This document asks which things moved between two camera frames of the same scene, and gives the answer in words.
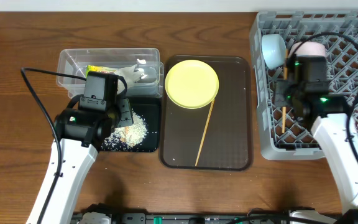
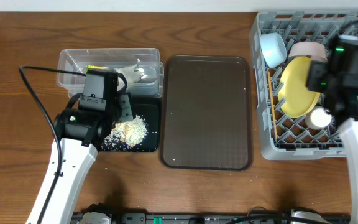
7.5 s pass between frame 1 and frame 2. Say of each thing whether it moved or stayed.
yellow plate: moved
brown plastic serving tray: stayed
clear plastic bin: stayed
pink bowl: stayed
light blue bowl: stayed
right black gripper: moved
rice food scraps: stayed
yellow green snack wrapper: stayed
